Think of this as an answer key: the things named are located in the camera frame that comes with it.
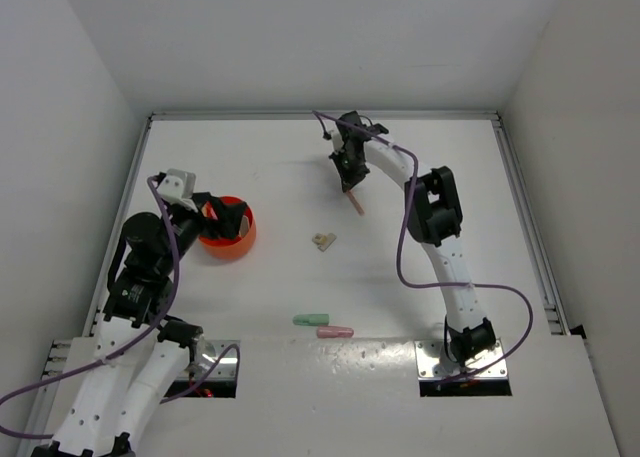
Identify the beige white correction tape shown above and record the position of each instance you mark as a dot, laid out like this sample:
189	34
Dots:
245	226

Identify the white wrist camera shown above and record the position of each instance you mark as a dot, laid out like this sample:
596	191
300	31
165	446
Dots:
335	138
176	187

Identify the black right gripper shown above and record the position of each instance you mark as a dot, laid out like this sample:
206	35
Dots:
350	179

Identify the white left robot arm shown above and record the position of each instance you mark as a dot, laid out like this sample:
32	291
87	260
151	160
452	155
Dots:
139	350

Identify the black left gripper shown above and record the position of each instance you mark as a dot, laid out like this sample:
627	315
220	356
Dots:
228	216

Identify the pink lead refill tube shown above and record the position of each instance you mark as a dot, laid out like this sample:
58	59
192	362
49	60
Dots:
359	209

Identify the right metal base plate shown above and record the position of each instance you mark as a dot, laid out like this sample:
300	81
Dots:
433	365

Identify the pink highlighter marker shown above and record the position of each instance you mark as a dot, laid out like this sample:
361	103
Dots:
333	332

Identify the beige eraser pair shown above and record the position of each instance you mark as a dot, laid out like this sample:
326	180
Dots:
323	241

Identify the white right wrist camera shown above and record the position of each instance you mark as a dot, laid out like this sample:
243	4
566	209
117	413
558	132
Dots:
335	138

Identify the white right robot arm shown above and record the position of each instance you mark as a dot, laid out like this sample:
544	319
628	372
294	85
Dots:
432	218

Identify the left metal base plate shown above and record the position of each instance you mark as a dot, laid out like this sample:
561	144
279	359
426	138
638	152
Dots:
218	353

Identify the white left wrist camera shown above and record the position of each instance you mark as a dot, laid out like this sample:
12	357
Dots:
176	187

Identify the metal base plate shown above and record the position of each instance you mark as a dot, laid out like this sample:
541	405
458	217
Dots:
433	365
218	353

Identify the orange round divided container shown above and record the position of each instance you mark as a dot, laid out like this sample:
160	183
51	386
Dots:
224	249

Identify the green highlighter marker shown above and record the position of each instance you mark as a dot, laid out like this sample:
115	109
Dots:
311	319

